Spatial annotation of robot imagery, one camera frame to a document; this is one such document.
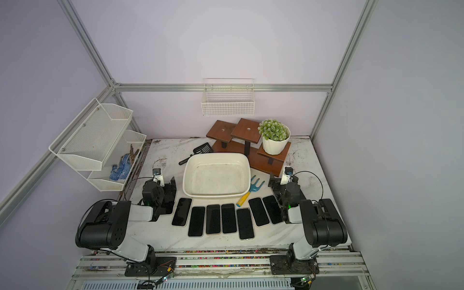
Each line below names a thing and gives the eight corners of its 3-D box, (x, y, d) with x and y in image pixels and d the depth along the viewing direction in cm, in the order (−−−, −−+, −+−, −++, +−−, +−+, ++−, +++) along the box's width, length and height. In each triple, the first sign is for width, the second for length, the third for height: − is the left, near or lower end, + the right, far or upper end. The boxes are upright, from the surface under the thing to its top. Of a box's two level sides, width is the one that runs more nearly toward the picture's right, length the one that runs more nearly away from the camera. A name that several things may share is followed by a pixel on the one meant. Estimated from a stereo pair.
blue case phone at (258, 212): (255, 228, 86) (255, 226, 85) (247, 200, 95) (247, 199, 94) (270, 224, 87) (271, 223, 86) (261, 197, 96) (261, 196, 95)
